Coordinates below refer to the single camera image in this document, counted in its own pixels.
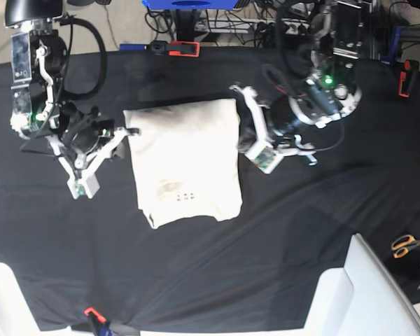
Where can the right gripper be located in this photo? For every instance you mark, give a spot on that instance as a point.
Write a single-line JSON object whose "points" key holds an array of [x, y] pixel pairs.
{"points": [[78, 144]]}

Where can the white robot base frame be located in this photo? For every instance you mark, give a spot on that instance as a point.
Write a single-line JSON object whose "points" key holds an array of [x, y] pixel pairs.
{"points": [[360, 298]]}

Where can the white T-shirt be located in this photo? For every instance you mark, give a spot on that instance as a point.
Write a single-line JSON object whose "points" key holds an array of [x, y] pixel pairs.
{"points": [[185, 161]]}

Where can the white power strip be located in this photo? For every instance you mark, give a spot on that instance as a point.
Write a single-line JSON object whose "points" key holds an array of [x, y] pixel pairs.
{"points": [[228, 25]]}

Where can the black vertical post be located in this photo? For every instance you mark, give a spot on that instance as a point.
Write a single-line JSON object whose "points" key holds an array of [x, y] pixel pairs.
{"points": [[185, 21]]}

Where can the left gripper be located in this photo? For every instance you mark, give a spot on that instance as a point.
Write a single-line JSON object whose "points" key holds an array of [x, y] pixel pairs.
{"points": [[278, 131]]}

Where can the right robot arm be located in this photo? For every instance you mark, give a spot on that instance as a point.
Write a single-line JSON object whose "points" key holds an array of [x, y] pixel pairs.
{"points": [[44, 113]]}

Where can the orange clamp bottom edge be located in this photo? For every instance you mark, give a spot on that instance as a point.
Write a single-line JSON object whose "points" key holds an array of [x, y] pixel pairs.
{"points": [[92, 312]]}

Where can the orange handled scissors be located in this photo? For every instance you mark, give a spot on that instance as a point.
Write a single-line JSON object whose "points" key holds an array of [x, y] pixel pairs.
{"points": [[403, 245]]}

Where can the orange black right clamp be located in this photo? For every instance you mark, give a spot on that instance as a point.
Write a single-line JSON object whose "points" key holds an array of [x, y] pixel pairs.
{"points": [[408, 77]]}

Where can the orange black clamp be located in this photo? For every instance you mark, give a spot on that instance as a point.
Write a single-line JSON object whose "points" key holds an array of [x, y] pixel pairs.
{"points": [[408, 77], [175, 48]]}

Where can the orange black top clamp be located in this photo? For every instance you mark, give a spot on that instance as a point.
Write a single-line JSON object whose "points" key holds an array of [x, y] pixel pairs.
{"points": [[175, 48]]}

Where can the blue box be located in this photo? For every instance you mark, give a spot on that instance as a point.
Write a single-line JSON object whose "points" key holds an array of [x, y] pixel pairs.
{"points": [[189, 4]]}

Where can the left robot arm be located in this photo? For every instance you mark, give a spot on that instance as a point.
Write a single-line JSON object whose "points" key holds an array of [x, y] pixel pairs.
{"points": [[318, 87]]}

